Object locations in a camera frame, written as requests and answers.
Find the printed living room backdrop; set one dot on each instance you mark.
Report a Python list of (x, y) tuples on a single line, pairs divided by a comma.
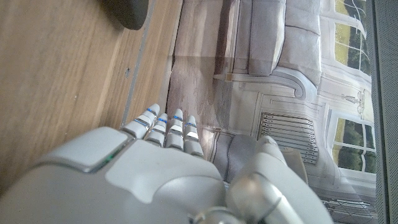
[(273, 93)]

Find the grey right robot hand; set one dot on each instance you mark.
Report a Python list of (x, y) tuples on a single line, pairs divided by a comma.
[(140, 177)]

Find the black glasses case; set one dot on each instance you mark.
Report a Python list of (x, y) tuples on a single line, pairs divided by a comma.
[(127, 12)]

